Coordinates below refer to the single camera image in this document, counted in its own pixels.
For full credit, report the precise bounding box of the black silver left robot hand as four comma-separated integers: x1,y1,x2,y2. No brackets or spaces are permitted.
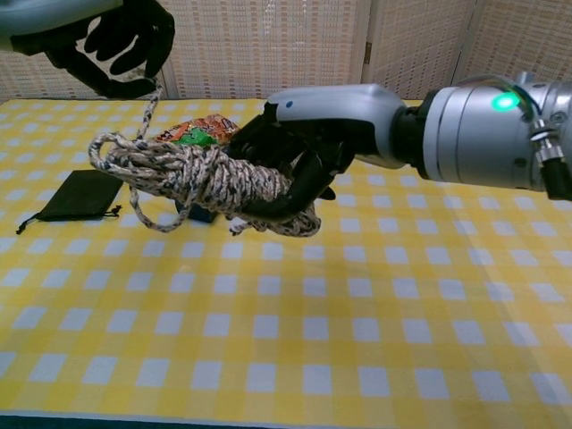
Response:
0,0,176,100

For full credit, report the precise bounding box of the green orange snack bag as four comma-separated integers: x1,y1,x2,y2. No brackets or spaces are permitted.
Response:
154,114,242,148

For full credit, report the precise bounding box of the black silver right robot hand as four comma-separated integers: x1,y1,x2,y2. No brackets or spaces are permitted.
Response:
227,83,410,223

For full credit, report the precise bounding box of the dark blue printed box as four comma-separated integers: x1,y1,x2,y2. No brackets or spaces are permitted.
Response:
176,199,220,223

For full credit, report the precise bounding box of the yellow white checked tablecloth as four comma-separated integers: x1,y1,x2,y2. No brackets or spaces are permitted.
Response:
0,97,572,424

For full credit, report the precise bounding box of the light speckled braided rope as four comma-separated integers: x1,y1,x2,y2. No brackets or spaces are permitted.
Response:
88,76,323,238

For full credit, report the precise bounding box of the black drawstring pouch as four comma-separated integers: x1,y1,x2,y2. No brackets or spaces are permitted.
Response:
15,169,124,236

